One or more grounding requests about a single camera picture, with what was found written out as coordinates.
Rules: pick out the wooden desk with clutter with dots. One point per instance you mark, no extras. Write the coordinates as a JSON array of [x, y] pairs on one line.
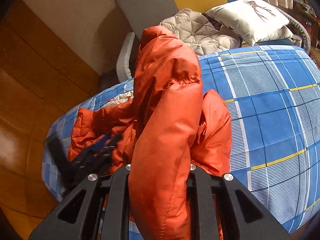
[[306, 16]]

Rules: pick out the white printed pillow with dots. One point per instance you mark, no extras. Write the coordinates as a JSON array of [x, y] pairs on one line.
[[252, 20]]

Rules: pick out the beige quilted blanket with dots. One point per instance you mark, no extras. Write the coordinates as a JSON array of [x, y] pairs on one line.
[[201, 33]]

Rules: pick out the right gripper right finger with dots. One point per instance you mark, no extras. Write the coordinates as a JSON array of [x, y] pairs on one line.
[[222, 208]]

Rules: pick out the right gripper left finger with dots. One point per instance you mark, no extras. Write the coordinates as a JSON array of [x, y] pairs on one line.
[[98, 208]]

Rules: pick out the orange down jacket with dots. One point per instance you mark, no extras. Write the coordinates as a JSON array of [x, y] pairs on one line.
[[169, 124]]

